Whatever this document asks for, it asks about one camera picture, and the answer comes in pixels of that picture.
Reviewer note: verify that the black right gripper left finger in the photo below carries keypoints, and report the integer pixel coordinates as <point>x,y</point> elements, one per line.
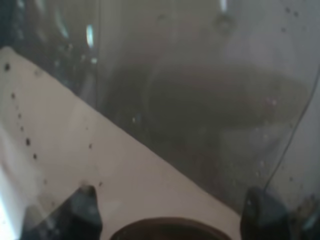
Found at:
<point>77,218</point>

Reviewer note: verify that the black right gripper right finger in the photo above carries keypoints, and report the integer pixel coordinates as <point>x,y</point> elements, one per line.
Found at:
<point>266,218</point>

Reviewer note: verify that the brown translucent plastic bottle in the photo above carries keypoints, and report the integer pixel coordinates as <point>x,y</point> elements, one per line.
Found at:
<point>171,109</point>

